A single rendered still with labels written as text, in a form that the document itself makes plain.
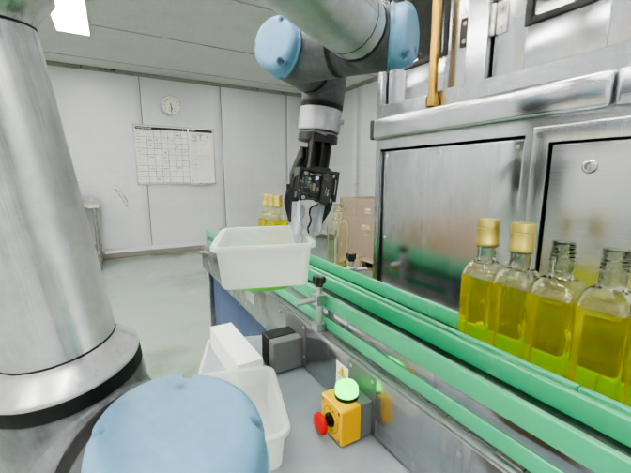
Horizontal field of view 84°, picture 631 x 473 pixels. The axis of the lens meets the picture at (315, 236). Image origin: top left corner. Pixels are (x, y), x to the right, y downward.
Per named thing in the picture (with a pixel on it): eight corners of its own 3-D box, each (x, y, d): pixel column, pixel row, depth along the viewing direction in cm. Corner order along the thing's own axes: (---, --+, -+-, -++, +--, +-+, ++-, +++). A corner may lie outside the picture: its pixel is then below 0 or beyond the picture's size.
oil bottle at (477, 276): (500, 377, 62) (512, 260, 58) (480, 387, 59) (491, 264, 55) (471, 362, 67) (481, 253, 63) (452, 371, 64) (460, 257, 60)
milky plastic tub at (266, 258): (210, 302, 55) (207, 248, 54) (223, 267, 77) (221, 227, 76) (319, 294, 58) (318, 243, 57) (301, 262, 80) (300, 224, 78)
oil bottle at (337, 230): (348, 281, 119) (349, 204, 115) (334, 283, 116) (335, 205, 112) (339, 277, 124) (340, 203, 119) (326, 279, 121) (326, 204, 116)
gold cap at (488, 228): (470, 244, 59) (472, 218, 59) (484, 241, 61) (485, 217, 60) (490, 247, 56) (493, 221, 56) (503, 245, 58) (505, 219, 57)
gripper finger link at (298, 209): (288, 252, 62) (296, 201, 61) (284, 246, 68) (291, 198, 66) (306, 254, 63) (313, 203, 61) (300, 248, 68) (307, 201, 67)
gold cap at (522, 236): (540, 252, 53) (543, 223, 52) (522, 253, 52) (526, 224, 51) (519, 248, 56) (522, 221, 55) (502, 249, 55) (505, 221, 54)
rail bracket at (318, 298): (328, 333, 80) (329, 277, 78) (300, 341, 76) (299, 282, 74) (319, 327, 84) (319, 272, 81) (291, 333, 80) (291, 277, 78)
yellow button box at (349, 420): (372, 435, 66) (373, 400, 64) (338, 451, 62) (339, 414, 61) (349, 414, 71) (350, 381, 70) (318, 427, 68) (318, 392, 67)
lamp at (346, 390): (363, 399, 65) (363, 384, 64) (343, 406, 63) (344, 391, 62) (349, 386, 69) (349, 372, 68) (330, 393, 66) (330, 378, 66)
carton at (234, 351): (238, 389, 80) (238, 365, 79) (210, 346, 100) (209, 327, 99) (263, 381, 83) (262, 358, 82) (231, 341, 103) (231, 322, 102)
